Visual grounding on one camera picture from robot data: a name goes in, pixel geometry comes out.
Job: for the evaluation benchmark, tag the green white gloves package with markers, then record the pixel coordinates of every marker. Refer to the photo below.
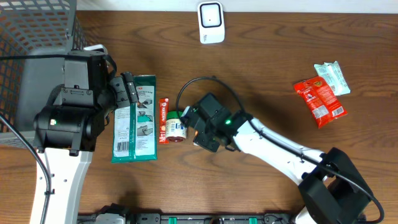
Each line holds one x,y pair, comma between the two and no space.
134,137

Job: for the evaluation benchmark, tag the green lid white jar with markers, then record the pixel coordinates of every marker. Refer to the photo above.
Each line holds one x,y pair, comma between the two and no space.
175,131

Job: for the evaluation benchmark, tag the red snack bag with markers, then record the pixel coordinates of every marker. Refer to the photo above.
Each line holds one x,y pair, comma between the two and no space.
320,99

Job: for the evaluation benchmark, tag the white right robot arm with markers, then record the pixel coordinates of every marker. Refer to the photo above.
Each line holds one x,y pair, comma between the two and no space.
332,189

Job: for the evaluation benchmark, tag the white barcode scanner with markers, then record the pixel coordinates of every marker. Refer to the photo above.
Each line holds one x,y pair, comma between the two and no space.
211,22

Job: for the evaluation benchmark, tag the mint green wipes pack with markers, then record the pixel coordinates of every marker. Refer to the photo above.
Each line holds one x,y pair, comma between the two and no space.
332,74

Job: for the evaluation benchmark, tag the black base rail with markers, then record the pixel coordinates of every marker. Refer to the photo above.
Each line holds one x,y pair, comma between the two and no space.
115,213

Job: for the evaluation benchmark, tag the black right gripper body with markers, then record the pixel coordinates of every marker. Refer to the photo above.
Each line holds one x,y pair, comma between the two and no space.
207,139

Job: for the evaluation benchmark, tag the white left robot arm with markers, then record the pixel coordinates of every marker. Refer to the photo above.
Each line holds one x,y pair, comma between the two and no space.
67,127

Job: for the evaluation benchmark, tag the grey plastic mesh basket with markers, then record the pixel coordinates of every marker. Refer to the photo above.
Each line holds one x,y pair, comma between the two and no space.
32,27

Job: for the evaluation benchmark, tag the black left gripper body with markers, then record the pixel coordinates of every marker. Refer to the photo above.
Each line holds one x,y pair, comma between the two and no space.
120,93

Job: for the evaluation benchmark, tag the red Nescafe stick sachet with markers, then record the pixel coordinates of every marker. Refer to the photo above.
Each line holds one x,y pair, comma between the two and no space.
163,110

